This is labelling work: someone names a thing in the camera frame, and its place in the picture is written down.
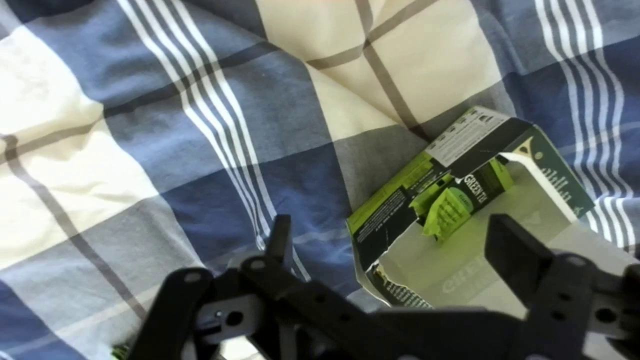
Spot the blue white plaid bed sheet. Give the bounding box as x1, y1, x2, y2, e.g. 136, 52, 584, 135
0, 0, 640, 360

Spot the green tea carton box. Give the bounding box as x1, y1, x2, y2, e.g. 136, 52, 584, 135
344, 105, 640, 321

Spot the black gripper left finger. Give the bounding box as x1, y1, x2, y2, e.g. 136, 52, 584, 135
127, 213, 357, 360

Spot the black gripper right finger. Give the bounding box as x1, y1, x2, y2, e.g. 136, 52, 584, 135
482, 213, 640, 360

